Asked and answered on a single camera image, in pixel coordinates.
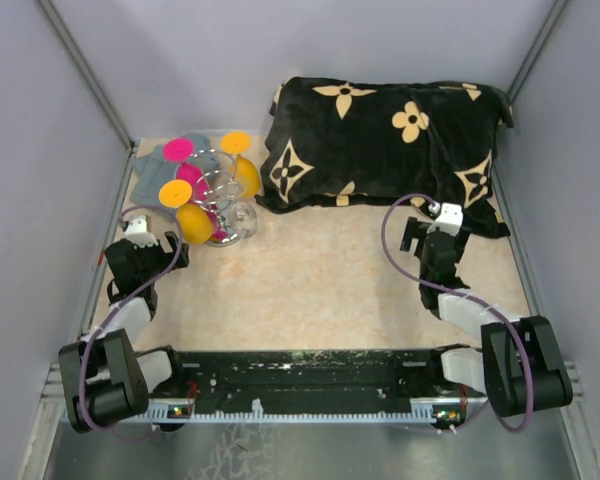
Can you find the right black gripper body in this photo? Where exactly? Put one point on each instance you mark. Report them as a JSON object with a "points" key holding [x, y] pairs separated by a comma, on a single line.
{"points": [[423, 274]]}

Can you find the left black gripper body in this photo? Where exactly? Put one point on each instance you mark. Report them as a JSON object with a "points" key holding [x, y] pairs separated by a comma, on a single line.
{"points": [[152, 258]]}

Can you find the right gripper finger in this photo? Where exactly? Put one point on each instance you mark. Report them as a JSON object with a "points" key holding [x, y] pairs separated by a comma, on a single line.
{"points": [[411, 232], [462, 239]]}

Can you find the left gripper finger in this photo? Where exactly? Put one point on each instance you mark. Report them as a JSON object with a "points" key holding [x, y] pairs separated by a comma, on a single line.
{"points": [[137, 225], [179, 254]]}

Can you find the yellow plastic wine glass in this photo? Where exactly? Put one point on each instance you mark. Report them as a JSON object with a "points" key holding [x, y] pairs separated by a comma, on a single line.
{"points": [[237, 143], [196, 226]]}

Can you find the magenta plastic wine glass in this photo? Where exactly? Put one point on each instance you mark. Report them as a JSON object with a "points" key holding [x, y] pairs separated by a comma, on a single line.
{"points": [[178, 150]]}

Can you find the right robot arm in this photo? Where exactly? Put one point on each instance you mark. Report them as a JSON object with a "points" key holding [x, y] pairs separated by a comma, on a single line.
{"points": [[500, 350]]}

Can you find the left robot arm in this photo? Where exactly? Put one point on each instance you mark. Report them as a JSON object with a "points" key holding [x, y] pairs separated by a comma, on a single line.
{"points": [[104, 379]]}

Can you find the clear wine glass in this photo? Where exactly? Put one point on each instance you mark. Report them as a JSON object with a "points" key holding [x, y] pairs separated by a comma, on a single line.
{"points": [[242, 219]]}

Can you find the grey blue folded jeans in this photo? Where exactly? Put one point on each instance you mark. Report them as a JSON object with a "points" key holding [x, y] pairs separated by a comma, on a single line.
{"points": [[154, 170]]}

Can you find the black floral plush pillow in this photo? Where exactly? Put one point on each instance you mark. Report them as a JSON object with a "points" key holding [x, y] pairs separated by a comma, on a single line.
{"points": [[336, 143]]}

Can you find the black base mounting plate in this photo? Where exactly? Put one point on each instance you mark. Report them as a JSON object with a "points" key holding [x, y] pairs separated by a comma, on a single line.
{"points": [[312, 381]]}

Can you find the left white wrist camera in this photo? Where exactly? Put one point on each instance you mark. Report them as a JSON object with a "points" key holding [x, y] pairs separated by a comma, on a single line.
{"points": [[142, 241]]}

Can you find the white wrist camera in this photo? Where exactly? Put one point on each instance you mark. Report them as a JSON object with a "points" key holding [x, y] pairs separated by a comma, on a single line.
{"points": [[142, 241], [447, 218]]}

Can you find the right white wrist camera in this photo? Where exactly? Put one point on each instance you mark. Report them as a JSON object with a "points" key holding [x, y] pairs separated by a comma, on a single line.
{"points": [[447, 218]]}

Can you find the chrome wire wine glass rack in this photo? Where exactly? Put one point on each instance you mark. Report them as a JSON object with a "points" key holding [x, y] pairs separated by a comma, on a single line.
{"points": [[214, 192]]}

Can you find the aluminium front rail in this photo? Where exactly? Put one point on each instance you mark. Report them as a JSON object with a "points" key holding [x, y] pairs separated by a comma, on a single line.
{"points": [[170, 413]]}

